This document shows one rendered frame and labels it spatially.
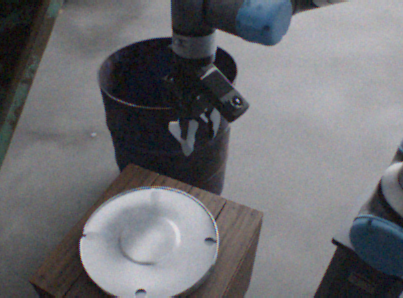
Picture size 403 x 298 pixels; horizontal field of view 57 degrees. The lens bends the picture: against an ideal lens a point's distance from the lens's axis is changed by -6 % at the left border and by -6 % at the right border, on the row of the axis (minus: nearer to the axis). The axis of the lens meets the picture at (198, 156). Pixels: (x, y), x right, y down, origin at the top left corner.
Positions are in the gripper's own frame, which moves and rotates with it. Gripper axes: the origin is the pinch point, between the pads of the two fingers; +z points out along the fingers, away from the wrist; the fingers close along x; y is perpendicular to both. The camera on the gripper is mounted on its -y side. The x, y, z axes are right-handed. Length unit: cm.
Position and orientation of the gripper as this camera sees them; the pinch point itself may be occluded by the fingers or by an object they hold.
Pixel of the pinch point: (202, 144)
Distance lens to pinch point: 78.1
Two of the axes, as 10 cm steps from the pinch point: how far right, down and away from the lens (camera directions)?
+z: 0.0, 7.3, 6.8
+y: -7.1, -4.8, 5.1
